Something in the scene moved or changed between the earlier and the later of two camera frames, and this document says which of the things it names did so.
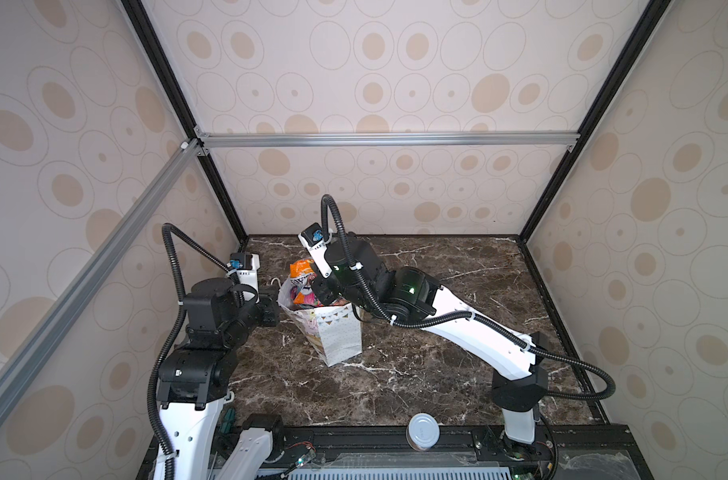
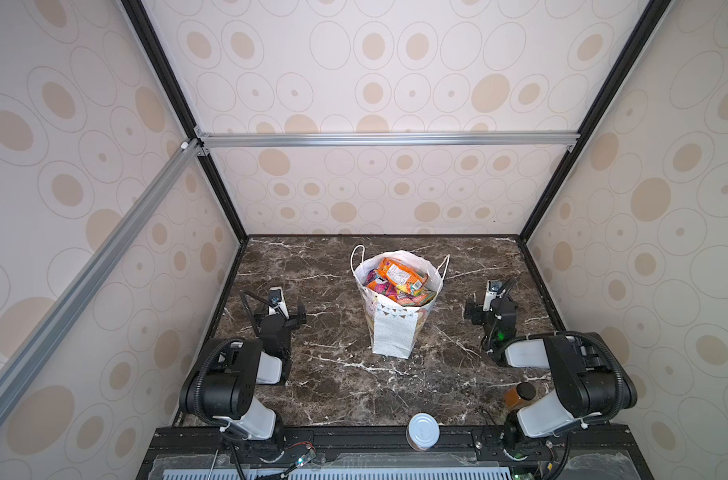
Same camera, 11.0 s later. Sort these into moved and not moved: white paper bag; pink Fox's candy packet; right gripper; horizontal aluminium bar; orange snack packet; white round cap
Moved: pink Fox's candy packet; right gripper; white paper bag; orange snack packet
Not moved: horizontal aluminium bar; white round cap
